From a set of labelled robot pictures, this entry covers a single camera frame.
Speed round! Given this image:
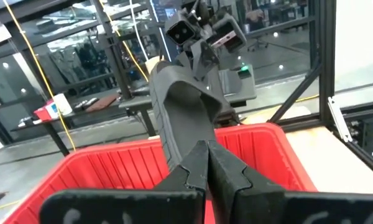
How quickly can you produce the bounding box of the brown board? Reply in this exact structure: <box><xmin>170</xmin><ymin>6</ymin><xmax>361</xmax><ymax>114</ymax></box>
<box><xmin>84</xmin><ymin>95</ymin><xmax>121</xmax><ymax>113</ymax></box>

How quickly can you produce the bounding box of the white plastic jar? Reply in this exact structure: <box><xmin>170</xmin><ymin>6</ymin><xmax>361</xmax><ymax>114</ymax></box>
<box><xmin>52</xmin><ymin>93</ymin><xmax>73</xmax><ymax>116</ymax></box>

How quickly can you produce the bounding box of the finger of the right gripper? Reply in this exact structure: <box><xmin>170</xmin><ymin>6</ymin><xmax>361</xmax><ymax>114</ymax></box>
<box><xmin>177</xmin><ymin>49</ymin><xmax>195</xmax><ymax>68</ymax></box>
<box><xmin>194</xmin><ymin>39</ymin><xmax>220</xmax><ymax>81</ymax></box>

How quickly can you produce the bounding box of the yellow cable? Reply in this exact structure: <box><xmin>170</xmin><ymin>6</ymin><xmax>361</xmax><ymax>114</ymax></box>
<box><xmin>1</xmin><ymin>0</ymin><xmax>77</xmax><ymax>152</ymax></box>
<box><xmin>98</xmin><ymin>0</ymin><xmax>150</xmax><ymax>82</ymax></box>

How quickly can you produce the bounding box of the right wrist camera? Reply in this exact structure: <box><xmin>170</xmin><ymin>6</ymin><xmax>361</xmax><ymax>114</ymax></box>
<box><xmin>165</xmin><ymin>17</ymin><xmax>197</xmax><ymax>46</ymax></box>

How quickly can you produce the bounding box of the red box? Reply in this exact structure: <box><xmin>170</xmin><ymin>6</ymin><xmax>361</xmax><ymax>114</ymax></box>
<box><xmin>33</xmin><ymin>100</ymin><xmax>60</xmax><ymax>122</ymax></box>

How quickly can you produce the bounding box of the black side table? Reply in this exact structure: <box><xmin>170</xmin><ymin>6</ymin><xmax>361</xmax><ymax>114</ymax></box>
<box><xmin>11</xmin><ymin>93</ymin><xmax>158</xmax><ymax>156</ymax></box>

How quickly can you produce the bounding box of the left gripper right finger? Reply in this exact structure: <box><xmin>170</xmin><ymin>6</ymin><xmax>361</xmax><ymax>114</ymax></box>
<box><xmin>208</xmin><ymin>140</ymin><xmax>373</xmax><ymax>224</ymax></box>

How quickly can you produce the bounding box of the red plastic bin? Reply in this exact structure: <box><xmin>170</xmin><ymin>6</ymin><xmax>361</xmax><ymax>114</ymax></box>
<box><xmin>1</xmin><ymin>122</ymin><xmax>318</xmax><ymax>224</ymax></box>

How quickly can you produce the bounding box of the white cable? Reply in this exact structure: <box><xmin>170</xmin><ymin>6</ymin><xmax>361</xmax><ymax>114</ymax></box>
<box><xmin>129</xmin><ymin>0</ymin><xmax>150</xmax><ymax>62</ymax></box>

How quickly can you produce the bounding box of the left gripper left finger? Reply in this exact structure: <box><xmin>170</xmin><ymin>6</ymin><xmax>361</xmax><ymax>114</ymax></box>
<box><xmin>39</xmin><ymin>140</ymin><xmax>210</xmax><ymax>224</ymax></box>

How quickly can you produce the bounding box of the silver metal bracket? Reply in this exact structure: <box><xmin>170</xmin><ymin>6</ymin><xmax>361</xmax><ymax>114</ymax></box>
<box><xmin>327</xmin><ymin>96</ymin><xmax>352</xmax><ymax>143</ymax></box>

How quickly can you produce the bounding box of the computer monitor blue screen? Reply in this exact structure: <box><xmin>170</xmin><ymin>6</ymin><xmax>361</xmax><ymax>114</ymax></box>
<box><xmin>149</xmin><ymin>0</ymin><xmax>180</xmax><ymax>62</ymax></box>

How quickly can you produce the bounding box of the black slide sandal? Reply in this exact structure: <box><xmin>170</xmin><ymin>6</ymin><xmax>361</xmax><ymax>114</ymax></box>
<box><xmin>149</xmin><ymin>60</ymin><xmax>234</xmax><ymax>170</ymax></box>

